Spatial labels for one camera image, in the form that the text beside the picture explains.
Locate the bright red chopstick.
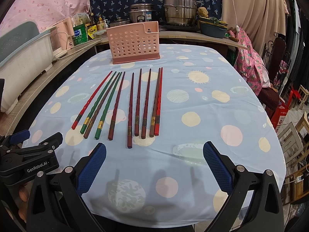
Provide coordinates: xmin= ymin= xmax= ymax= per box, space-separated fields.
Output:
xmin=154 ymin=67 xmax=163 ymax=136
xmin=71 ymin=70 xmax=113 ymax=130

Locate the green chopstick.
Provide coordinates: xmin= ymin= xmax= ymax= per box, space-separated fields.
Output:
xmin=80 ymin=71 xmax=117 ymax=136
xmin=94 ymin=72 xmax=122 ymax=140

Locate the person's left hand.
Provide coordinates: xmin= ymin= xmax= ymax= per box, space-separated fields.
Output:
xmin=18 ymin=184 xmax=29 ymax=223

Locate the brown chopstick left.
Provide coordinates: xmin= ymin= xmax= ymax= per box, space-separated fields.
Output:
xmin=83 ymin=72 xmax=121 ymax=139

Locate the brown chopstick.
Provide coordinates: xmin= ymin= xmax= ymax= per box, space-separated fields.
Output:
xmin=83 ymin=72 xmax=121 ymax=139
xmin=149 ymin=68 xmax=161 ymax=138

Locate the dark red chopstick long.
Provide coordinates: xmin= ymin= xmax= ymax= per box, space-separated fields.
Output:
xmin=127 ymin=73 xmax=134 ymax=149

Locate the white blue dish rack box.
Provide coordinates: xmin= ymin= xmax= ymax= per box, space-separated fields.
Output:
xmin=1 ymin=21 xmax=53 ymax=115

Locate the brown chopstick right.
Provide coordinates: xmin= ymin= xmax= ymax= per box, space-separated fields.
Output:
xmin=149 ymin=68 xmax=161 ymax=138

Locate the red plastic stool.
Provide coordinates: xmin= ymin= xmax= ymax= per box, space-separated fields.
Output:
xmin=271 ymin=89 xmax=299 ymax=132

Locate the blue polka dot tablecloth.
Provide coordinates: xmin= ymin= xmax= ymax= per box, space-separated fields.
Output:
xmin=25 ymin=44 xmax=286 ymax=228

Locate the pink electric kettle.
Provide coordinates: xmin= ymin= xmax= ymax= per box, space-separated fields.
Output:
xmin=55 ymin=17 xmax=74 ymax=50

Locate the yellow oil bottle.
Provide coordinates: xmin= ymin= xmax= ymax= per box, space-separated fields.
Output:
xmin=97 ymin=16 xmax=105 ymax=31

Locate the pink perforated utensil basket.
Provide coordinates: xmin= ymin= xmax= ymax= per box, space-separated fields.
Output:
xmin=106 ymin=21 xmax=160 ymax=64

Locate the small steel lidded pot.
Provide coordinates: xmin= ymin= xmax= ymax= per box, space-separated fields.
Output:
xmin=109 ymin=17 xmax=130 ymax=28

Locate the pink floral hanging sheet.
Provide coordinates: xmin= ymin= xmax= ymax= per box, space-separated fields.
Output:
xmin=1 ymin=0 xmax=90 ymax=35

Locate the pink floral apron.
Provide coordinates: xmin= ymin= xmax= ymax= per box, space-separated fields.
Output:
xmin=234 ymin=28 xmax=271 ymax=96

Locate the steel rice cooker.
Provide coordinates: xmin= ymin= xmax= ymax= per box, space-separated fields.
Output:
xmin=129 ymin=3 xmax=155 ymax=23

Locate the dark wooden chair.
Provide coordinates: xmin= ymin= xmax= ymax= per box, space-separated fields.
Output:
xmin=258 ymin=37 xmax=286 ymax=117

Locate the large steel steamer pot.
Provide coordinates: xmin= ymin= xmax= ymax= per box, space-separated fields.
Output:
xmin=163 ymin=0 xmax=201 ymax=26

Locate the blue basin with vegetables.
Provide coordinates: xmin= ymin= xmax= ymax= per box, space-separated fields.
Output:
xmin=197 ymin=16 xmax=228 ymax=39

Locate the beige hanging curtain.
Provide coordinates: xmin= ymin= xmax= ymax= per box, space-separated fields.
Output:
xmin=222 ymin=0 xmax=285 ymax=54

